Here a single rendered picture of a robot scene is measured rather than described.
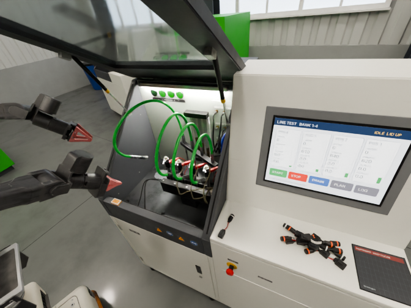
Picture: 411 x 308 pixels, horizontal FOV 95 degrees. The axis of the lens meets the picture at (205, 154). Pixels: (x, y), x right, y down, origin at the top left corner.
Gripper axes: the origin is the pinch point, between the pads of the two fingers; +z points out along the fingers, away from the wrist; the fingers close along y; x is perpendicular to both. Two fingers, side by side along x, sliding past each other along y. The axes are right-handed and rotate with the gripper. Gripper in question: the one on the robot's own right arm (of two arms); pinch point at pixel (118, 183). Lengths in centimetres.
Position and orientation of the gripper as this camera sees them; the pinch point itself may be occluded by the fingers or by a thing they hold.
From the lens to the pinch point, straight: 83.7
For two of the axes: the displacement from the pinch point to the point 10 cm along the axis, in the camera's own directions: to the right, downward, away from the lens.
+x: -7.7, -3.3, 5.4
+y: 3.8, -9.2, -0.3
